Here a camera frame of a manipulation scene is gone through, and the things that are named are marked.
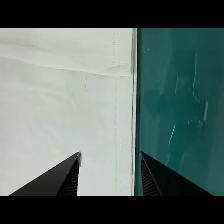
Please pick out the white shirt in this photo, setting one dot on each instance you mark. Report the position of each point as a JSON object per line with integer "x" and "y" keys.
{"x": 60, "y": 100}

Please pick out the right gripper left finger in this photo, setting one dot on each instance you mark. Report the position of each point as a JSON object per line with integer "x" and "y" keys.
{"x": 56, "y": 180}

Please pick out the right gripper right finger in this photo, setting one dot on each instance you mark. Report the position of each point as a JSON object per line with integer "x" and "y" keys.
{"x": 165, "y": 183}

